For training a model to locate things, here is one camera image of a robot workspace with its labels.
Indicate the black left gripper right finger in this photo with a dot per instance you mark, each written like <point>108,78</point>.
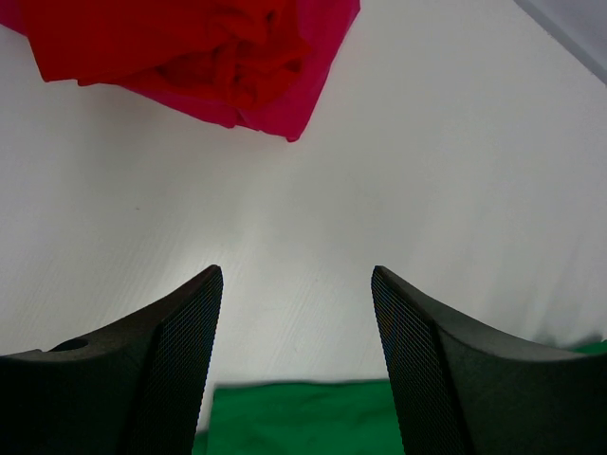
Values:
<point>463,387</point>

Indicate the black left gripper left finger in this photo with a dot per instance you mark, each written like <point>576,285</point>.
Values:
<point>134,386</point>

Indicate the green t shirt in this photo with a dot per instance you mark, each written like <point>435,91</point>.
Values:
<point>321,418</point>

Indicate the red folded t shirt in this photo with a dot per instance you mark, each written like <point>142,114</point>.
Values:
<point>243,53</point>

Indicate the pink folded t shirt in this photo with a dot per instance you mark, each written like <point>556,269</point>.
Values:
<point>322,24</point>

